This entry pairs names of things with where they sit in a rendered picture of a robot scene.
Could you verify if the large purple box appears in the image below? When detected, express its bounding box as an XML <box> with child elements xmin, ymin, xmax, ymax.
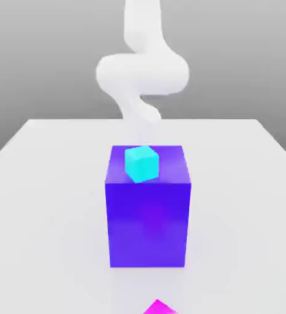
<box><xmin>104</xmin><ymin>145</ymin><xmax>192</xmax><ymax>269</ymax></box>

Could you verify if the small magenta cube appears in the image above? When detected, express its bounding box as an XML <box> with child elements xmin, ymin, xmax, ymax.
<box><xmin>142</xmin><ymin>299</ymin><xmax>178</xmax><ymax>314</ymax></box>

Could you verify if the small cyan cube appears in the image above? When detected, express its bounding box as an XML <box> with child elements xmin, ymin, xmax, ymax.
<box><xmin>124</xmin><ymin>145</ymin><xmax>160</xmax><ymax>184</ymax></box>

